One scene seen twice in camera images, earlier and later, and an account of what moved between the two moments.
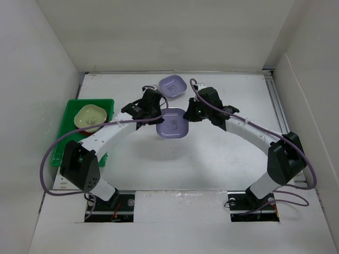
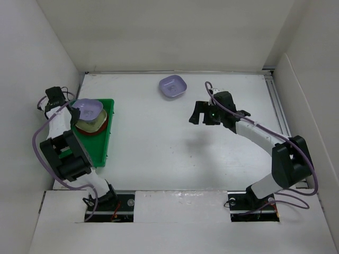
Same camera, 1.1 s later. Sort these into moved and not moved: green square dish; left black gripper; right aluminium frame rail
Moved: left black gripper
Not moved: green square dish; right aluminium frame rail
